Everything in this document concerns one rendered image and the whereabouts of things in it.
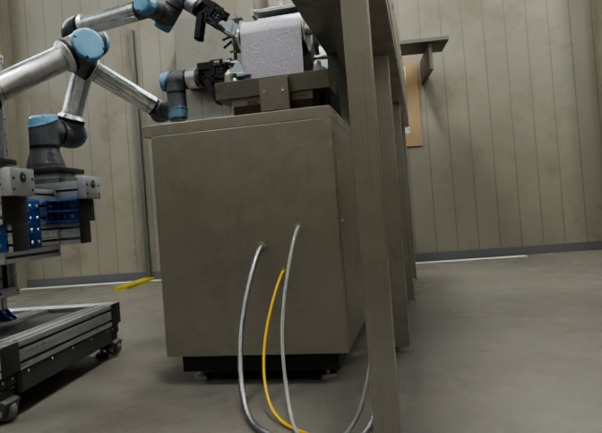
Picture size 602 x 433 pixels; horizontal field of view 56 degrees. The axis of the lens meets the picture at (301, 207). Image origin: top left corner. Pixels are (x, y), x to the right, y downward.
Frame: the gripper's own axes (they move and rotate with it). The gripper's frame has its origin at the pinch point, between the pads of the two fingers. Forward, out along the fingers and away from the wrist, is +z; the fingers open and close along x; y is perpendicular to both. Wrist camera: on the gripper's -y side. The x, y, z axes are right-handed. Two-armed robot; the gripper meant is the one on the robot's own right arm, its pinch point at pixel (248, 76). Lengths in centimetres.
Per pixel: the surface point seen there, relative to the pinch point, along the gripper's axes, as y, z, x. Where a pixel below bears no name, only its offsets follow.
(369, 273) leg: -68, 48, -77
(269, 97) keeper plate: -13.5, 13.2, -22.0
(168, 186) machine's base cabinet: -41, -24, -26
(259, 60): 5.4, 4.8, -0.3
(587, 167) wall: -31, 215, 372
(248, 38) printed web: 14.4, 1.2, -0.3
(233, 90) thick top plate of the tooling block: -9.1, 0.2, -20.0
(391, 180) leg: -43, 50, 13
